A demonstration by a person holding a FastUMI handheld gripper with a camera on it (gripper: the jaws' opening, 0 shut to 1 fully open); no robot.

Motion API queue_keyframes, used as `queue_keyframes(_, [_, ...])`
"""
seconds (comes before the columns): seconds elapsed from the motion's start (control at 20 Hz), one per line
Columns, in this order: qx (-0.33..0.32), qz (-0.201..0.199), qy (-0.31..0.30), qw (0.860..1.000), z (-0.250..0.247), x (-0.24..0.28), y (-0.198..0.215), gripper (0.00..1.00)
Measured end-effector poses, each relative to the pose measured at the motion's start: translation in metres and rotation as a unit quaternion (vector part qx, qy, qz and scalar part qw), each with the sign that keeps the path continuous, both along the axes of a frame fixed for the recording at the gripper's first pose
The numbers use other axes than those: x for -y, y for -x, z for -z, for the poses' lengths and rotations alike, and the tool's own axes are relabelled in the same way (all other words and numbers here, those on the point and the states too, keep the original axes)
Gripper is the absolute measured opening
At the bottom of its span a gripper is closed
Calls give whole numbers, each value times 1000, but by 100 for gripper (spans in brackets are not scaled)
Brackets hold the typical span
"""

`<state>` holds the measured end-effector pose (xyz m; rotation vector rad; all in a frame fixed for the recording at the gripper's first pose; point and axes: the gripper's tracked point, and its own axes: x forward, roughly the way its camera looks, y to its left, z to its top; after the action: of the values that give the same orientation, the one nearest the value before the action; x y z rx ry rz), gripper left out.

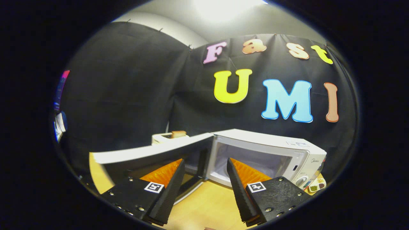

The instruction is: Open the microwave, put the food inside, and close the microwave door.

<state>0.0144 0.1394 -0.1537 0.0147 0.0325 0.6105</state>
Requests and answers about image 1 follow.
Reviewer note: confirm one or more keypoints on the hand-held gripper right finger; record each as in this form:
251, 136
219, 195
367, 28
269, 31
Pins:
239, 195

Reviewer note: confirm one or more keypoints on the white toaster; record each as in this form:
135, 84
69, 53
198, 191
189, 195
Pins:
159, 139

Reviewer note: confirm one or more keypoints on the brown toast slice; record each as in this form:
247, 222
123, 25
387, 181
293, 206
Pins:
179, 134

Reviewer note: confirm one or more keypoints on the blurred pink and blue object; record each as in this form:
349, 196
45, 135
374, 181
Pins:
60, 92

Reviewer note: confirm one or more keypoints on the white divided dish with beans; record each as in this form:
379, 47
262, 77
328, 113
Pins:
318, 185

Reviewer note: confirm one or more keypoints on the white microwave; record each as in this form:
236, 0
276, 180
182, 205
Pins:
271, 140

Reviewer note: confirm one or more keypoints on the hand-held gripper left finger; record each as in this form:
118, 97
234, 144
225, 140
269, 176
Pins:
169, 195

